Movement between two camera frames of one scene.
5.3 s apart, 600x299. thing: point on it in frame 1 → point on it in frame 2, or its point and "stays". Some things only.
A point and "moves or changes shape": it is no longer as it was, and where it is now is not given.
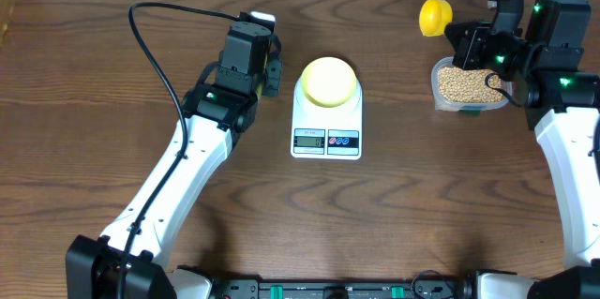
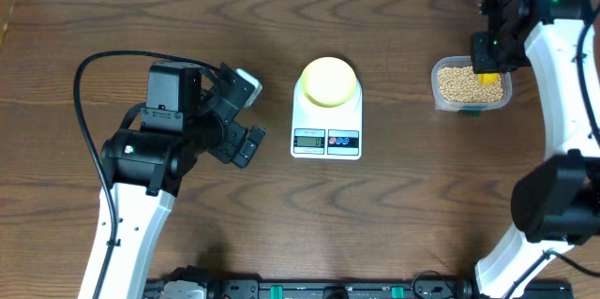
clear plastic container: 465,91 stays
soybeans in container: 467,85 stays
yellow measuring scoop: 434,14 moves or changes shape
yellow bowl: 328,82 stays
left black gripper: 275,69 → 227,146
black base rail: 430,288 stays
